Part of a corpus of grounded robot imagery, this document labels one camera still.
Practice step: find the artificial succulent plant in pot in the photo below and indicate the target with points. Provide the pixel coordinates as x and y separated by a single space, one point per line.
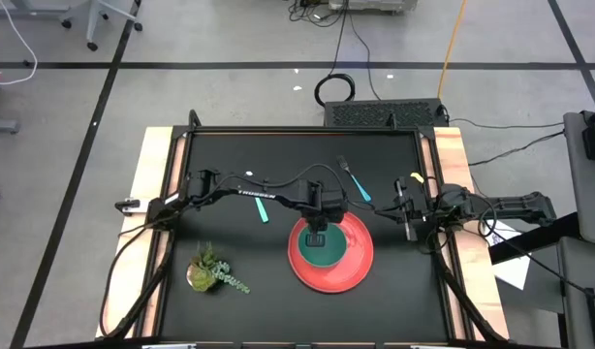
203 276

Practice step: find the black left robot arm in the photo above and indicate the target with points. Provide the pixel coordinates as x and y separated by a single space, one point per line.
259 195

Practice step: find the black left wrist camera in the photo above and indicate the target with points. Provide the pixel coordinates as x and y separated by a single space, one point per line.
336 203

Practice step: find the black frame clamp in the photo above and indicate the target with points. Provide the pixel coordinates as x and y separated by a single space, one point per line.
195 120

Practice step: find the grey desk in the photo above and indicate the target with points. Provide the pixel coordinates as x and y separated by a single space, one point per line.
576 300
581 194

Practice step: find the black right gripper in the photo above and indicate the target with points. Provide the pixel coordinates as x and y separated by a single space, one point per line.
409 206

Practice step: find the teal ceramic bowl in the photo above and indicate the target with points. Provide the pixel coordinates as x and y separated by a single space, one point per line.
334 254

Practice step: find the white paper sheet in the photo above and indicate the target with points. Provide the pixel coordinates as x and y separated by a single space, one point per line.
513 274

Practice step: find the grey desk foot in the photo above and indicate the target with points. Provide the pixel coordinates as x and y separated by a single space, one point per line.
2 126

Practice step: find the orange-red round plate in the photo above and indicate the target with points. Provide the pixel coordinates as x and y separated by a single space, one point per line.
351 271

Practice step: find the grey office chair base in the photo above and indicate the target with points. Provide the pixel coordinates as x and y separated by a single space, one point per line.
91 19

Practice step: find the black desk foot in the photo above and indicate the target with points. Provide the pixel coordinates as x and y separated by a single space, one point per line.
544 237

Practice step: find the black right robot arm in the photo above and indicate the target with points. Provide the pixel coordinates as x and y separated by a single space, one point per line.
515 206

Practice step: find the white equipment base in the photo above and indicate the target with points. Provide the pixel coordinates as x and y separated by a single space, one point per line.
375 5

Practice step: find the black perforated computer case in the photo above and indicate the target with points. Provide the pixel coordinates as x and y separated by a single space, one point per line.
380 114

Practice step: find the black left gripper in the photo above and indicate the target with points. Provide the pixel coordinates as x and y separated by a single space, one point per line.
312 201

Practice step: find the black aluminium table frame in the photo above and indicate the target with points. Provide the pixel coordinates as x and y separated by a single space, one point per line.
302 130

